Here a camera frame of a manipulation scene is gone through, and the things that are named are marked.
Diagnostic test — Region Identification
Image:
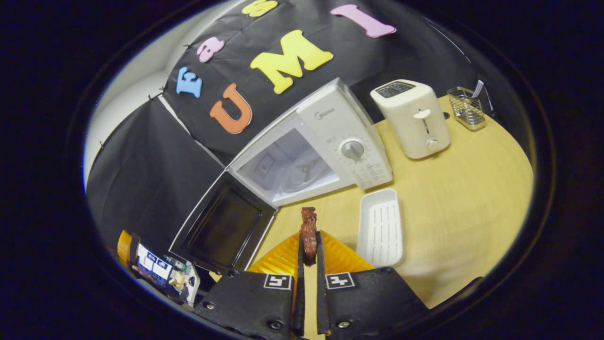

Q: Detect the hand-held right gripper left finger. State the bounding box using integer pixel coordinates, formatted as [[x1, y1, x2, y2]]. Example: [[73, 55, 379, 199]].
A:
[[193, 230, 306, 339]]

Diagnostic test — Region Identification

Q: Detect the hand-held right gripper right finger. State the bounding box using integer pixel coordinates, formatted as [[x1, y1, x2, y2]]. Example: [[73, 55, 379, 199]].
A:
[[315, 230, 428, 339]]

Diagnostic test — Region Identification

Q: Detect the brown meat piece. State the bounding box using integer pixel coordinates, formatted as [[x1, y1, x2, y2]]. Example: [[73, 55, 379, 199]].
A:
[[301, 207, 318, 266]]

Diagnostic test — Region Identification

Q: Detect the white microwave oven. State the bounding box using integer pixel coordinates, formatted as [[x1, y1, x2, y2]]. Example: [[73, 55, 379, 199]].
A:
[[169, 78, 394, 277]]

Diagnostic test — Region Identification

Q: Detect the white ribbed plastic tray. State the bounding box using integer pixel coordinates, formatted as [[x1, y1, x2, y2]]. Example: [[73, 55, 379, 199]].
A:
[[356, 188, 404, 269]]

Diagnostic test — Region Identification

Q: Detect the white toaster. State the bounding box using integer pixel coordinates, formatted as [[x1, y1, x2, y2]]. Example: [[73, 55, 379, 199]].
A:
[[370, 79, 452, 160]]

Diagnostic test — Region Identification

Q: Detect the metal wire basket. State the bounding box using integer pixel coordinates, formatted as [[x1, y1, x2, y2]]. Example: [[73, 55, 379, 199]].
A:
[[446, 86, 487, 131]]

